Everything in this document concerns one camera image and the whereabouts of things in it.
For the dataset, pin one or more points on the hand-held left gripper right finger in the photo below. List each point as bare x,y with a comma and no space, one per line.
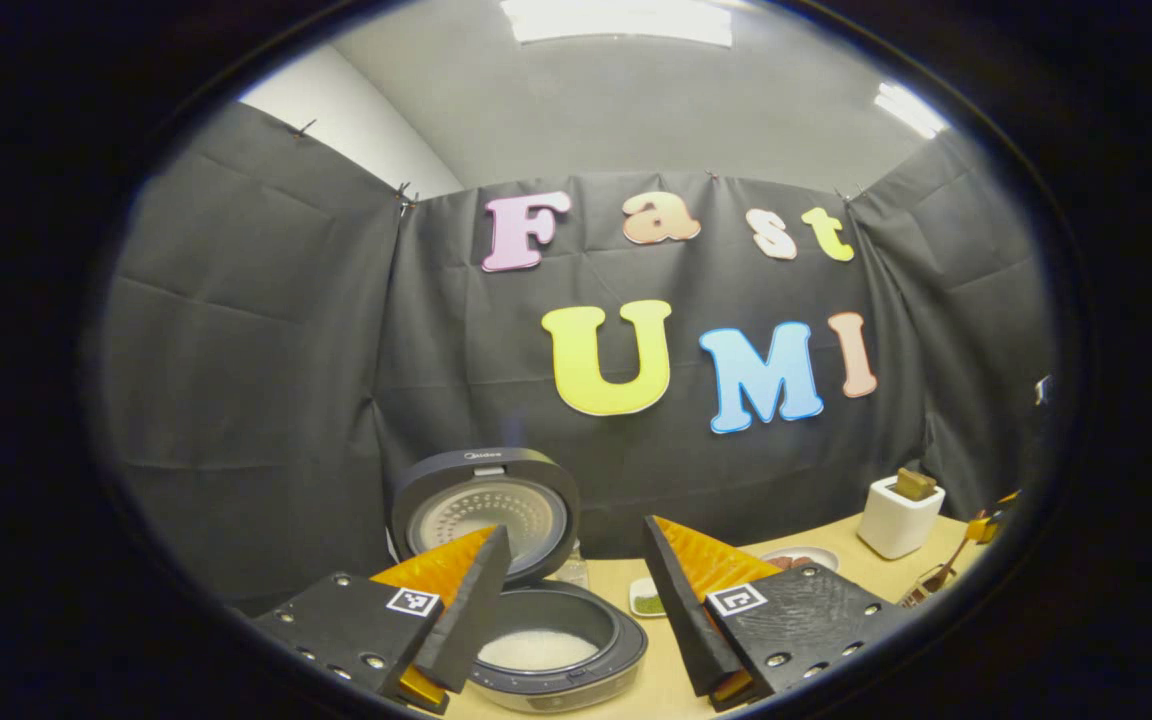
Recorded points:
686,610

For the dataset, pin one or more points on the small clear glass bottle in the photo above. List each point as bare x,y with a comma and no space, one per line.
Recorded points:
576,570

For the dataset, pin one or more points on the red meat piece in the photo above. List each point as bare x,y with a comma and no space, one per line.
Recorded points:
791,562

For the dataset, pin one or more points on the white divided bean dish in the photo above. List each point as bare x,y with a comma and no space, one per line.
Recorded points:
649,600

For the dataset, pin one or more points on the brown wooden spoon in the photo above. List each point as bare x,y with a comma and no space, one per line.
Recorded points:
941,580

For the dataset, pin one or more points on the black backdrop cloth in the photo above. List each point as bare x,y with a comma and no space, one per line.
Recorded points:
266,370

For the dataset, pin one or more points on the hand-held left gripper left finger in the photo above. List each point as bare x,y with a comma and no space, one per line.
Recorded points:
471,610

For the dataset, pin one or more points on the grey rice cooker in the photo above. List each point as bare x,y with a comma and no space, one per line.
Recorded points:
576,620

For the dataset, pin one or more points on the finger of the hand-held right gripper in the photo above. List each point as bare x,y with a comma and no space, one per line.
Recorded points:
983,525

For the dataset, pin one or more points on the small ceiling light panel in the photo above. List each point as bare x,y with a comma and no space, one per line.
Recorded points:
908,108

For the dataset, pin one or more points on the white round plate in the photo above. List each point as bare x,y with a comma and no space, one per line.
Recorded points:
821,555

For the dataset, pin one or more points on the white rice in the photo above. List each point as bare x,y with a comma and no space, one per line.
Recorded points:
536,650

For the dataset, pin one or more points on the long ceiling light panel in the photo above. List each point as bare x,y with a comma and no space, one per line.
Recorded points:
616,20

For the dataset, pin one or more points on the white square container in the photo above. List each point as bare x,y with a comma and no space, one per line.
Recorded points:
896,525

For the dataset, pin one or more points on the brown block in white container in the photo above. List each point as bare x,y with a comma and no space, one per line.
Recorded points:
914,485

